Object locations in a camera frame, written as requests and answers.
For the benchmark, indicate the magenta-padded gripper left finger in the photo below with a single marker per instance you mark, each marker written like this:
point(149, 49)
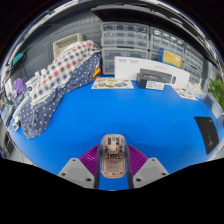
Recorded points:
point(75, 171)

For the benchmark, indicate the small black box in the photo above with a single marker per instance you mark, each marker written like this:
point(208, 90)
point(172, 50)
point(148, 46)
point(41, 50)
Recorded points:
point(143, 80)

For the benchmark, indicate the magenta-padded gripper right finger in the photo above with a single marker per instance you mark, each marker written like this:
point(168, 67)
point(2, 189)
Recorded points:
point(151, 171)

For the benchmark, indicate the red blue checkered cloth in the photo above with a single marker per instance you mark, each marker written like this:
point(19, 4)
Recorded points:
point(60, 71)

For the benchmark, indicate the black mouse pad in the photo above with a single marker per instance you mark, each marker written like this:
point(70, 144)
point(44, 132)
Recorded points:
point(206, 133)

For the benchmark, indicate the white and blue tissue box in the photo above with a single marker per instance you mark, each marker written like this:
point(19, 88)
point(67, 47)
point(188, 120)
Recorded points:
point(197, 89)

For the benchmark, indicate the yellow flat box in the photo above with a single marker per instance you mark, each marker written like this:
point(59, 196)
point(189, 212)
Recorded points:
point(170, 58)

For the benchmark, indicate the beige plastic basket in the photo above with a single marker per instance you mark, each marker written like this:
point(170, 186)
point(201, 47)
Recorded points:
point(65, 43)

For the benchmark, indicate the transparent pink computer mouse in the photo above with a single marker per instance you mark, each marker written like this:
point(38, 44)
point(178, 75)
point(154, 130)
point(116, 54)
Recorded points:
point(113, 156)

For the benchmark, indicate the grey pegboard panel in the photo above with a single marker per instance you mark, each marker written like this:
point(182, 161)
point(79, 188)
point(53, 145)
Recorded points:
point(43, 50)

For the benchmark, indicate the long white keyboard box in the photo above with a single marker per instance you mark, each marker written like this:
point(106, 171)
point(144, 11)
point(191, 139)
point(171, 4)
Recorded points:
point(130, 68)

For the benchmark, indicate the green plant in white pot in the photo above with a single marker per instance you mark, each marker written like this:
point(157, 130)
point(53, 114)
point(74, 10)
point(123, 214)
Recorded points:
point(217, 91)

